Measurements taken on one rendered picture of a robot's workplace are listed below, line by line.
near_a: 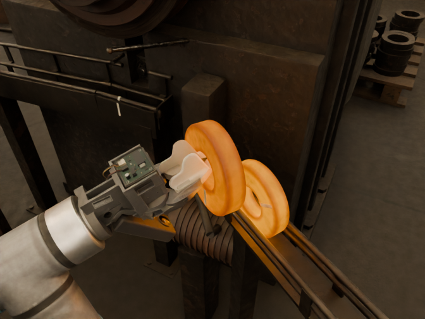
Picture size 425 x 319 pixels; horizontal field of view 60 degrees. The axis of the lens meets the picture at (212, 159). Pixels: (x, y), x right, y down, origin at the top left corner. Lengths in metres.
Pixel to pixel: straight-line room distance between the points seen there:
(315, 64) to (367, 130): 1.44
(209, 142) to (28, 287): 0.31
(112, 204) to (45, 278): 0.13
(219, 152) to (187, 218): 0.43
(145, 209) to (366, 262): 1.17
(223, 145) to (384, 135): 1.77
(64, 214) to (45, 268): 0.07
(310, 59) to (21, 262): 0.66
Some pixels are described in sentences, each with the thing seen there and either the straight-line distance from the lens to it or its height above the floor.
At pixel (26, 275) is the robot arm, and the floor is 0.80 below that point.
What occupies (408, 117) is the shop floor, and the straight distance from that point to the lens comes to 2.46.
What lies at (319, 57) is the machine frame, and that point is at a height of 0.87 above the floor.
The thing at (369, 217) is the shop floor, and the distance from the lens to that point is 1.75.
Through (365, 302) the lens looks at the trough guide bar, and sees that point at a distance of 0.63.
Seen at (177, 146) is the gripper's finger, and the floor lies 0.88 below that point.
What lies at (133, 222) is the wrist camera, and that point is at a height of 0.80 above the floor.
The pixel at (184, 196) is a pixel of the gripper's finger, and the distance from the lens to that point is 0.54.
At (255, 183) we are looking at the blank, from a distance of 0.67.
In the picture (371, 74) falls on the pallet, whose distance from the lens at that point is 2.52.
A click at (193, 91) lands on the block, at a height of 0.80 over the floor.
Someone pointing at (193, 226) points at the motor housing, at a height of 0.52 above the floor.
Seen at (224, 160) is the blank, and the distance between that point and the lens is 0.52.
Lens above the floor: 1.23
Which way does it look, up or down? 41 degrees down
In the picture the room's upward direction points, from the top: straight up
